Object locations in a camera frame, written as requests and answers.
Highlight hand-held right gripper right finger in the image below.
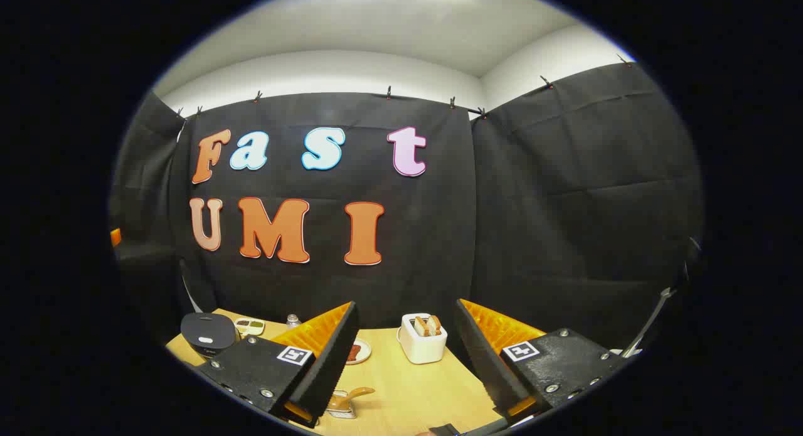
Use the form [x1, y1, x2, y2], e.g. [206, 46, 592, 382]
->
[453, 298, 630, 425]

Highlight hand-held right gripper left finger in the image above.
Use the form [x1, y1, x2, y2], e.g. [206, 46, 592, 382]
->
[193, 300, 361, 428]

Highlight wooden spoon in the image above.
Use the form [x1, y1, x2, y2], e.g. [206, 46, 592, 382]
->
[329, 387, 376, 412]

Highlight metal wire chopstick holder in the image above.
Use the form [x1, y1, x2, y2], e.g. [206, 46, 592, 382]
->
[326, 389, 358, 420]

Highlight dark grey rice cooker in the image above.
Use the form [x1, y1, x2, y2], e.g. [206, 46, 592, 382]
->
[180, 312, 239, 360]

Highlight white oval plate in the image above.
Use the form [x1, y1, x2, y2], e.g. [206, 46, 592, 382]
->
[345, 339, 373, 366]

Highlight white toaster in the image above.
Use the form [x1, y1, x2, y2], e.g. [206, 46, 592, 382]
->
[397, 313, 449, 365]

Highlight black backdrop cloth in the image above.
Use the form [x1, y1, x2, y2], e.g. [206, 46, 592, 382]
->
[108, 61, 705, 361]

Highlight grey metal stand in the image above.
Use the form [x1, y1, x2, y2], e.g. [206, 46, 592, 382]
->
[621, 287, 677, 359]

